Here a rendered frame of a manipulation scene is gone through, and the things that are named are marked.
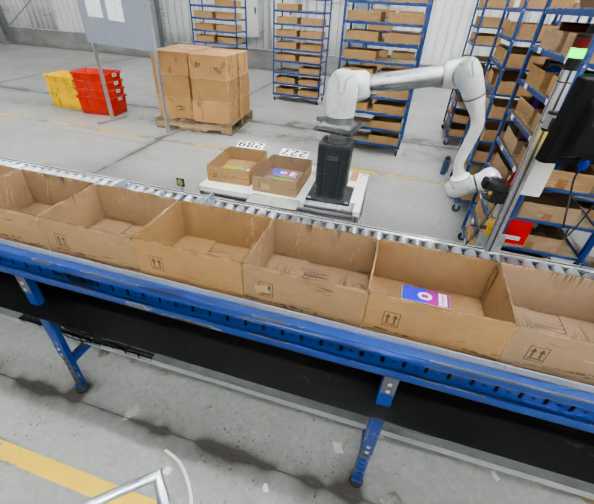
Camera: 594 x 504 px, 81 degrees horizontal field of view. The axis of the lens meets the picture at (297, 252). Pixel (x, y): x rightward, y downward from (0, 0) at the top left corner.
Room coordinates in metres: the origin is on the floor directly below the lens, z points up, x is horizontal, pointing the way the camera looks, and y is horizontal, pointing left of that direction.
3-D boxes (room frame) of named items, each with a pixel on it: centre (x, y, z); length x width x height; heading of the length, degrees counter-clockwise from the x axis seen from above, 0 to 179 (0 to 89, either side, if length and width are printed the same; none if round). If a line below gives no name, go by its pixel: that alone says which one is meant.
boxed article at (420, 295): (0.90, -0.45, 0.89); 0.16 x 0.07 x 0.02; 75
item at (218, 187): (2.14, 0.08, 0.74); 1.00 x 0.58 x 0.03; 77
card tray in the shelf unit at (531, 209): (1.99, -1.47, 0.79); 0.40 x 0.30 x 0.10; 167
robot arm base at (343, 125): (1.98, -0.17, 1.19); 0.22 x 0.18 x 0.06; 66
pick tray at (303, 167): (2.10, 0.11, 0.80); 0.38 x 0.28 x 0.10; 166
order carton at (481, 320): (0.84, -0.44, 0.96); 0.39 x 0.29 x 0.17; 76
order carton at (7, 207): (1.23, 1.08, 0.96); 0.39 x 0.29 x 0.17; 76
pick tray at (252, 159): (2.21, 0.42, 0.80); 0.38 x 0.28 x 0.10; 168
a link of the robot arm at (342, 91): (1.98, -0.19, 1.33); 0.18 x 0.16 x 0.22; 170
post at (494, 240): (1.46, -0.95, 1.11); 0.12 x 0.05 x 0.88; 76
